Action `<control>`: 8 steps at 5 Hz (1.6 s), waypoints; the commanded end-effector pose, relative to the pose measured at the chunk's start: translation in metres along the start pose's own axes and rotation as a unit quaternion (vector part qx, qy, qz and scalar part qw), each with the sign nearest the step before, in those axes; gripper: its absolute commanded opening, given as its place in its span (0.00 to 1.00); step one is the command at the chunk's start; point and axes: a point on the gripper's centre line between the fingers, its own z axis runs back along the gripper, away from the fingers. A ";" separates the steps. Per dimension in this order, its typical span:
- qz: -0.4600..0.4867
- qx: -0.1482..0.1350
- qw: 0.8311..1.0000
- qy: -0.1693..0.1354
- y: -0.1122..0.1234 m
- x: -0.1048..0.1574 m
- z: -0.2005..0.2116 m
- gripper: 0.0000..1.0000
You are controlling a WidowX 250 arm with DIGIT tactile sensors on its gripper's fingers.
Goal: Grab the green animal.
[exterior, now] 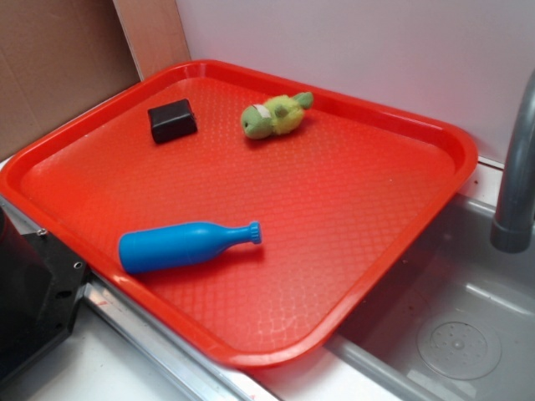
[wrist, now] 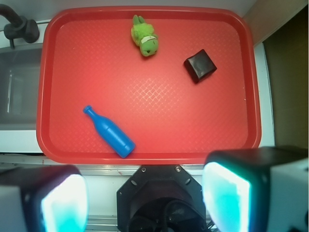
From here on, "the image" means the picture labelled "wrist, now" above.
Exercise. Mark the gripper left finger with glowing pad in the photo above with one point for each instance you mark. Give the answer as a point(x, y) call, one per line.
point(43, 199)

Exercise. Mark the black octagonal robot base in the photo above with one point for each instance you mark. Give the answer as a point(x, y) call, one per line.
point(161, 198)

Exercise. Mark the dark brown block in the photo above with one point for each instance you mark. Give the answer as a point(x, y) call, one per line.
point(199, 66)

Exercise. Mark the red plastic tray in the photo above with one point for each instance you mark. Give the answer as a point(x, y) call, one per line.
point(89, 58)

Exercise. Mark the green plush turtle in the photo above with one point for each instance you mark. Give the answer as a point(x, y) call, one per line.
point(144, 37)

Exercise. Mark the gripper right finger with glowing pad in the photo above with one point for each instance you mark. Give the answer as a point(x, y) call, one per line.
point(262, 189)

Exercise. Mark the grey toy sink basin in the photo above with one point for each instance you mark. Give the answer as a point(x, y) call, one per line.
point(19, 82)

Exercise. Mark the blue toy bottle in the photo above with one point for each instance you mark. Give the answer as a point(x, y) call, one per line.
point(111, 133)

